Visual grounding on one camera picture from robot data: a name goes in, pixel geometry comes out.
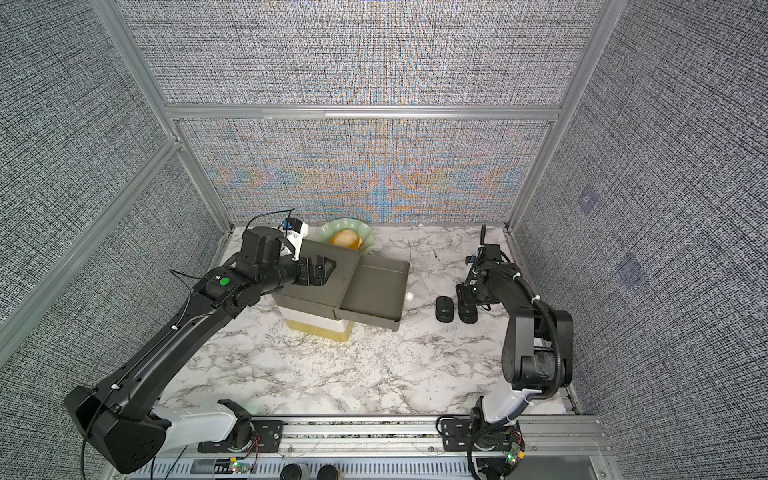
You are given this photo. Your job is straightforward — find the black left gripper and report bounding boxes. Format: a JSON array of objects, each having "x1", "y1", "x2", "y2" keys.
[{"x1": 259, "y1": 253, "x2": 338, "y2": 295}]

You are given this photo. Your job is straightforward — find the black computer mouse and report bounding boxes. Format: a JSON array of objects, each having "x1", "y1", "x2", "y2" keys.
[
  {"x1": 435, "y1": 296, "x2": 455, "y2": 323},
  {"x1": 457, "y1": 303, "x2": 478, "y2": 324}
]

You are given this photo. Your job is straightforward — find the three-drawer storage cabinet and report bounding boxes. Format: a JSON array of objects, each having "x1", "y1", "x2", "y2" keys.
[{"x1": 272, "y1": 240, "x2": 362, "y2": 342}]

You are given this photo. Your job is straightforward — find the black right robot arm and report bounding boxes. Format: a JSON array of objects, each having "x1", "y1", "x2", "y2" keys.
[{"x1": 456, "y1": 240, "x2": 574, "y2": 424}]

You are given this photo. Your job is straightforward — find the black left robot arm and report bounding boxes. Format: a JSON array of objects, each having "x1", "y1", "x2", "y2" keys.
[{"x1": 64, "y1": 218, "x2": 337, "y2": 474}]

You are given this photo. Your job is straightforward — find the bread roll on plate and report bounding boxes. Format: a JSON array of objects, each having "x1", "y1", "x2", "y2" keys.
[{"x1": 330, "y1": 229, "x2": 363, "y2": 250}]

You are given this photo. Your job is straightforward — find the green glass plate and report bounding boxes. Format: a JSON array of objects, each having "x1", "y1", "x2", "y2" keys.
[{"x1": 312, "y1": 218, "x2": 375, "y2": 251}]

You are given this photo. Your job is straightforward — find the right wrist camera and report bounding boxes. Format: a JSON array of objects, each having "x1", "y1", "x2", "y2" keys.
[{"x1": 465, "y1": 244, "x2": 504, "y2": 271}]

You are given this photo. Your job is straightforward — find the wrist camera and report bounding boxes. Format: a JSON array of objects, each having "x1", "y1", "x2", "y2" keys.
[
  {"x1": 282, "y1": 217, "x2": 309, "y2": 261},
  {"x1": 465, "y1": 244, "x2": 504, "y2": 271}
]

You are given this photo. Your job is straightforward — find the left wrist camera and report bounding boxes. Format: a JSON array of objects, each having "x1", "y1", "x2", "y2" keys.
[{"x1": 282, "y1": 217, "x2": 309, "y2": 261}]

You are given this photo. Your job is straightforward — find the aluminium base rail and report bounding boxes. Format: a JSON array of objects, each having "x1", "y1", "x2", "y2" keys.
[{"x1": 131, "y1": 414, "x2": 622, "y2": 479}]

